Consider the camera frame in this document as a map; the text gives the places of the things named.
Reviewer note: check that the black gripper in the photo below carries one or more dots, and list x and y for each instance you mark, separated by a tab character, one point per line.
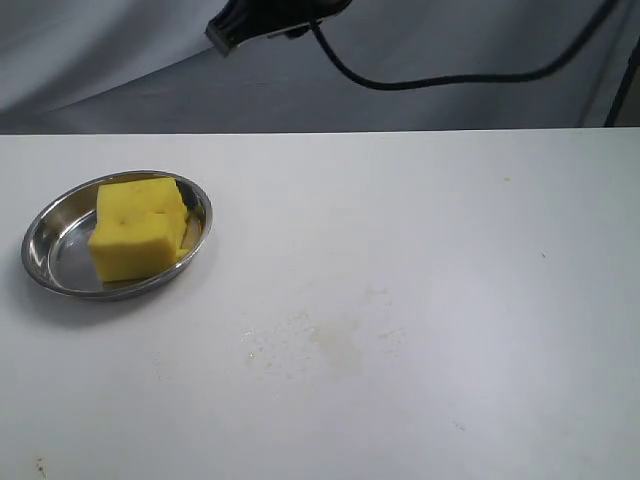
249	19

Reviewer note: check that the yellow sponge block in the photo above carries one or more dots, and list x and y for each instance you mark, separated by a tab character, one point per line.
140	229

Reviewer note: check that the brown liquid spill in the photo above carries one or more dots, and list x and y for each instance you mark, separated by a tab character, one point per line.
333	340

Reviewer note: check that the grey fabric backdrop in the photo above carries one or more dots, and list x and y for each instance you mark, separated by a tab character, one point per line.
80	67

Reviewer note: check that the round stainless steel dish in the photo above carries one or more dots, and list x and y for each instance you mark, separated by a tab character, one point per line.
55	252

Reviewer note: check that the black stand pole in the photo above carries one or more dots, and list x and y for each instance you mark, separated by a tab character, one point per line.
623	88

